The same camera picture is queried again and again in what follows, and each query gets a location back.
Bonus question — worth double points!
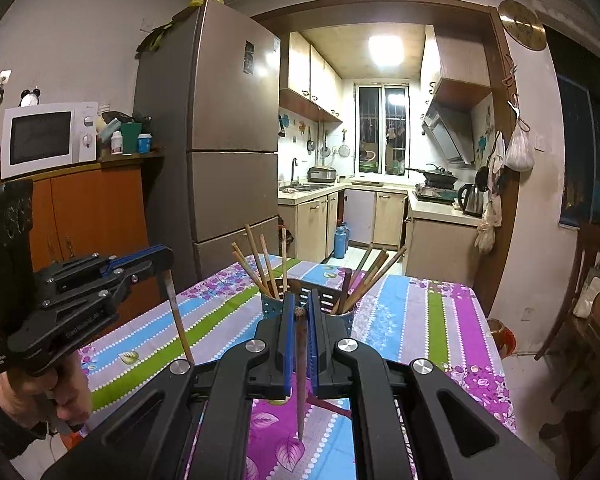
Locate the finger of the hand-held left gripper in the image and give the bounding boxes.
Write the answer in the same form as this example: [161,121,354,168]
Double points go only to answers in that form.
[55,245,175,286]
[10,265,133,371]

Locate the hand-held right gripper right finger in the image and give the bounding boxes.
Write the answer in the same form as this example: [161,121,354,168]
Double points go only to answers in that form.
[307,289,561,480]

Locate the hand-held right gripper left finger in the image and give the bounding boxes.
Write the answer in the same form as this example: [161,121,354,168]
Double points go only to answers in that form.
[40,294,297,480]

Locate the dark brown carved chopstick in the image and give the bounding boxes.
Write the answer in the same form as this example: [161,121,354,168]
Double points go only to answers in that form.
[293,309,309,441]

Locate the blue metal chopstick holder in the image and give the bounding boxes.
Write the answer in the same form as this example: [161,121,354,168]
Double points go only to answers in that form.
[260,275,357,341]

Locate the brown wooden chopstick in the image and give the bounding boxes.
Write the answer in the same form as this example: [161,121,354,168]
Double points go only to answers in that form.
[164,269,196,366]

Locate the bunch of wooden chopsticks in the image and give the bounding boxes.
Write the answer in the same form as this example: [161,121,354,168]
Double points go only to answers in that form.
[230,225,408,316]

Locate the person's left forearm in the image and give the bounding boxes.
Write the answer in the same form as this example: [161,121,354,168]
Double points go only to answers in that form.
[0,385,56,480]

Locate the person's left hand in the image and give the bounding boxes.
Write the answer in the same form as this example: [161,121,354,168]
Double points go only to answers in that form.
[0,352,93,436]

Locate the orange wooden cabinet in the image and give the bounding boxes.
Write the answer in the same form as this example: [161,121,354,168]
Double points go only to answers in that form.
[0,152,166,331]

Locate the white microwave oven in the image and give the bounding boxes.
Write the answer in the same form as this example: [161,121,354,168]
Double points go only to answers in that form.
[0,102,101,181]

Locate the striped floral tablecloth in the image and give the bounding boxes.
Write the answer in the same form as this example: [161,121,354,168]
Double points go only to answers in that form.
[77,257,518,480]

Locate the green box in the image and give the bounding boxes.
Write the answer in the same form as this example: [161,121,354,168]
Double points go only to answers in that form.
[120,122,143,155]

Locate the beige kitchen counter cabinets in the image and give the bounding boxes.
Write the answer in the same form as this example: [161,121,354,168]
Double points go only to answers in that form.
[277,177,483,278]

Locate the bronze three-door refrigerator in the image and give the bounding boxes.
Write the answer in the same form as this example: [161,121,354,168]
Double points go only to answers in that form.
[132,0,283,301]

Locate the orange pot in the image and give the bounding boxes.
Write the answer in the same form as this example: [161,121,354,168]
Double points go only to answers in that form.
[487,317,517,358]

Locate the gas stove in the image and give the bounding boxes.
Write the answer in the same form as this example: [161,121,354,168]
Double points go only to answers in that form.
[414,183,458,203]

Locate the beige hanging bag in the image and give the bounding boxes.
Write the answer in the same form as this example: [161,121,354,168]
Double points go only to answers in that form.
[475,200,502,255]

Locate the black wok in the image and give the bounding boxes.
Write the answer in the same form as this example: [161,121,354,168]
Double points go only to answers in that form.
[405,162,458,186]

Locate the steel electric kettle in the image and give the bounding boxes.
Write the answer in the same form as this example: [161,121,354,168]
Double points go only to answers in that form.
[457,183,486,218]

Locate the dark green cloth bag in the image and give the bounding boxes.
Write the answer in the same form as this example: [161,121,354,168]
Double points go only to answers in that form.
[136,10,191,53]

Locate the kitchen window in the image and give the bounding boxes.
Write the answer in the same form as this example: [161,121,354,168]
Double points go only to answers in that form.
[355,82,410,176]

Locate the beige upper kitchen cabinets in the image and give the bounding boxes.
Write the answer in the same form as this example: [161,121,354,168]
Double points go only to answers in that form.
[279,32,343,122]

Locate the steel range hood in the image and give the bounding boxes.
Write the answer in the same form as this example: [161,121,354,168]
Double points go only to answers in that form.
[421,107,476,166]

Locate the hanging white cloth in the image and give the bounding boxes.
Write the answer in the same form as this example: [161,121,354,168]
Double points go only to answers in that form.
[487,130,508,171]

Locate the white hanging plastic bag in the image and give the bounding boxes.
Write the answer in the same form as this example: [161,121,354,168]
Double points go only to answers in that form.
[504,117,536,172]

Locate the wooden chair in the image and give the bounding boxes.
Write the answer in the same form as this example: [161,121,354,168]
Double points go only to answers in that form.
[535,220,600,441]

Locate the square ceiling light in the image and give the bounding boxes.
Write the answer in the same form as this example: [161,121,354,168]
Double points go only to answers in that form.
[367,35,406,68]

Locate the cabinet above range hood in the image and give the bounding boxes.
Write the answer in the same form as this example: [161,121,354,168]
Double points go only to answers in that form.
[420,25,493,113]

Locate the brown wooden door frame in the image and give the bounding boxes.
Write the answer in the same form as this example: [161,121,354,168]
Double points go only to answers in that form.
[252,0,523,321]

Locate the dark blue wall picture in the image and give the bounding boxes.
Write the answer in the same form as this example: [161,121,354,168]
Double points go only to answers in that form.
[555,72,600,228]

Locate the golden round wall clock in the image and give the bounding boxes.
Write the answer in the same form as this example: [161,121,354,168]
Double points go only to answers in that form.
[497,0,547,52]

